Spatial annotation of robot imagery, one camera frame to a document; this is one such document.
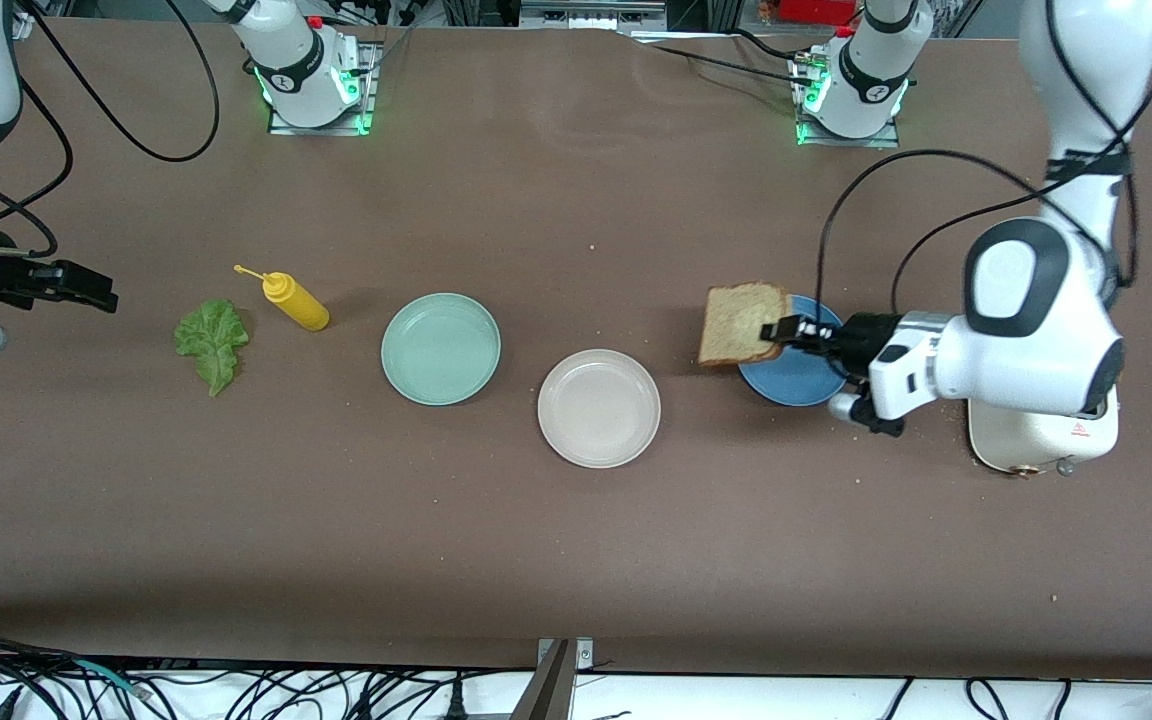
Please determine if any brown bread slice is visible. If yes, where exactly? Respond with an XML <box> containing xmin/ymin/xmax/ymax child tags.
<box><xmin>698</xmin><ymin>282</ymin><xmax>792</xmax><ymax>369</ymax></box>

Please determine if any green lettuce leaf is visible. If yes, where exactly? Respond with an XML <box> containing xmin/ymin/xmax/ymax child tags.
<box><xmin>174</xmin><ymin>299</ymin><xmax>250</xmax><ymax>398</ymax></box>

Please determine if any yellow mustard squeeze bottle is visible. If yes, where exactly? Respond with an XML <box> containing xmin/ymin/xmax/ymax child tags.
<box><xmin>233</xmin><ymin>264</ymin><xmax>331</xmax><ymax>333</ymax></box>

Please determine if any blue plate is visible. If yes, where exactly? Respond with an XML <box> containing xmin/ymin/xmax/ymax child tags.
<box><xmin>736</xmin><ymin>294</ymin><xmax>852</xmax><ymax>408</ymax></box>

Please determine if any beige plate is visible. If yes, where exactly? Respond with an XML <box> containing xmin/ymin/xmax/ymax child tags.
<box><xmin>537</xmin><ymin>348</ymin><xmax>662</xmax><ymax>470</ymax></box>

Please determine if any mint green plate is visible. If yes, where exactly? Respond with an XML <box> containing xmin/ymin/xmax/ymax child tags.
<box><xmin>381</xmin><ymin>292</ymin><xmax>502</xmax><ymax>407</ymax></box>

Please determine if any white toaster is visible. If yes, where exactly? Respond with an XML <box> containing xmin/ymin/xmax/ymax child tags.
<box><xmin>969</xmin><ymin>395</ymin><xmax>1120</xmax><ymax>479</ymax></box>

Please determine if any red background box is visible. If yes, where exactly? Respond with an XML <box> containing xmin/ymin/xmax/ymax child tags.
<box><xmin>774</xmin><ymin>0</ymin><xmax>862</xmax><ymax>26</ymax></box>

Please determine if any grey metal beam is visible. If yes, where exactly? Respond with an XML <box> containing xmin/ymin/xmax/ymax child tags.
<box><xmin>509</xmin><ymin>640</ymin><xmax>577</xmax><ymax>720</ymax></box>

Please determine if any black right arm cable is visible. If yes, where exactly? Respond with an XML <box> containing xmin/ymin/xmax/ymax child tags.
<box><xmin>0</xmin><ymin>0</ymin><xmax>224</xmax><ymax>259</ymax></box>

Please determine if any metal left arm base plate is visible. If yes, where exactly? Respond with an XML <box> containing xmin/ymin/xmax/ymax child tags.
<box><xmin>794</xmin><ymin>50</ymin><xmax>903</xmax><ymax>149</ymax></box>

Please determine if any black table power cable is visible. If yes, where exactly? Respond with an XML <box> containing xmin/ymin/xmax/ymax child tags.
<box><xmin>721</xmin><ymin>28</ymin><xmax>805</xmax><ymax>66</ymax></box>
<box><xmin>636</xmin><ymin>40</ymin><xmax>817</xmax><ymax>87</ymax></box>

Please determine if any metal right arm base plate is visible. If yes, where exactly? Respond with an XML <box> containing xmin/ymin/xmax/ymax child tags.
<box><xmin>268</xmin><ymin>40</ymin><xmax>379</xmax><ymax>136</ymax></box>

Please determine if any aluminium frame profile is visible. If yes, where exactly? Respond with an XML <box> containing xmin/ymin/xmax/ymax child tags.
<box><xmin>519</xmin><ymin>0</ymin><xmax>669</xmax><ymax>33</ymax></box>

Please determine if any metal table edge bracket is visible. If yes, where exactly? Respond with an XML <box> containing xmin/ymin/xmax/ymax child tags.
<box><xmin>536</xmin><ymin>637</ymin><xmax>595</xmax><ymax>673</ymax></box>

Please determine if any teal floor cable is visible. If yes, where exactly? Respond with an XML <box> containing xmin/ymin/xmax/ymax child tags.
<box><xmin>71</xmin><ymin>658</ymin><xmax>152</xmax><ymax>698</ymax></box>

